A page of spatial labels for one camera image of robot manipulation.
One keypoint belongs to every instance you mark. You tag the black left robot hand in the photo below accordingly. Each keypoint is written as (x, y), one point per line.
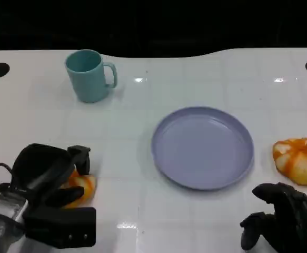
(37, 168)

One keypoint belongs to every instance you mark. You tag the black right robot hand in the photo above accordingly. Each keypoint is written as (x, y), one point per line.
(295, 224)

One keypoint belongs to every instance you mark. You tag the pale green mug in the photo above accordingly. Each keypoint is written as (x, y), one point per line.
(88, 81)

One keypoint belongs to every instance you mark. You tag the orange and white bread roll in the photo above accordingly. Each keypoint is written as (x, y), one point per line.
(298, 163)
(87, 187)

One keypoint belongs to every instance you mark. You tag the lilac plate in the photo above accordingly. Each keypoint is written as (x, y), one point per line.
(202, 153)

